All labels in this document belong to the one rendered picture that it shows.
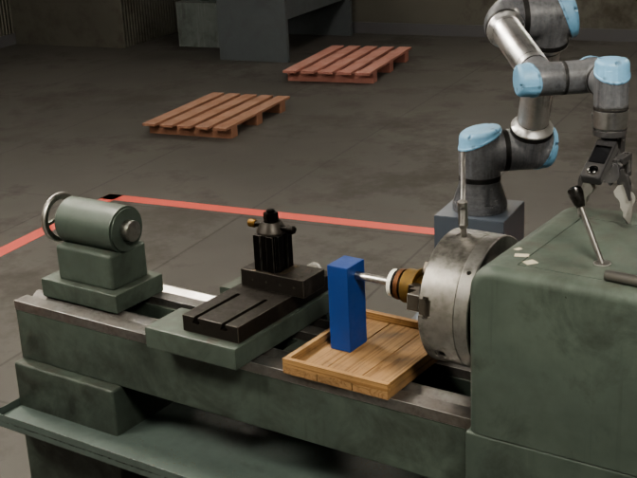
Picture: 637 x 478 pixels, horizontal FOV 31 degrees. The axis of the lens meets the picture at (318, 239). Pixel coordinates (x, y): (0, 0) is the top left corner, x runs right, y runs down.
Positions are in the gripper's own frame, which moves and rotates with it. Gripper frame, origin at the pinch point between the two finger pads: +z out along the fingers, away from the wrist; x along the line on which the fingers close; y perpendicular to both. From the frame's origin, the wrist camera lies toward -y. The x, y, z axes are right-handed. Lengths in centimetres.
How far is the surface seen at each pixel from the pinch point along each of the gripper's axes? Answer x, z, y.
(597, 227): 1.2, 2.2, 0.1
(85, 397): 138, 65, -32
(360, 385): 46, 39, -30
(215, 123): 454, 119, 414
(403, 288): 42.2, 19.0, -16.1
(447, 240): 30.0, 4.7, -16.6
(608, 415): -15.3, 29.2, -34.0
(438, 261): 29.4, 7.8, -22.2
